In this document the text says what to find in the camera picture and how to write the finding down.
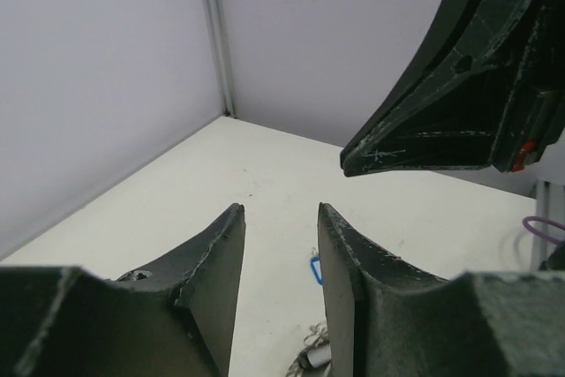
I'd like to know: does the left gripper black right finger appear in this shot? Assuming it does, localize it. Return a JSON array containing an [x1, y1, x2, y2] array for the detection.
[[318, 203, 564, 376]]

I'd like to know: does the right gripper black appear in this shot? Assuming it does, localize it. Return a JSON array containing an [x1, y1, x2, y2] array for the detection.
[[340, 0, 564, 177]]

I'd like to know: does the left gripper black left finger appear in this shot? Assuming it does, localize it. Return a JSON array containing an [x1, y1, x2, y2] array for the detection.
[[1, 204, 245, 376]]

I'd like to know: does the metal keyring holder with rings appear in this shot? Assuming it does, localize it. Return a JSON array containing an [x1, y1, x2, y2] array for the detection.
[[285, 321, 332, 377]]

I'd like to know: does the blue key tag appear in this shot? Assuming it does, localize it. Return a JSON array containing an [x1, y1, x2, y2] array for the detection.
[[309, 255, 323, 285]]

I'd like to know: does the left aluminium frame post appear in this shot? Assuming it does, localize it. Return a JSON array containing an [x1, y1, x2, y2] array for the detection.
[[203, 0, 237, 118]]

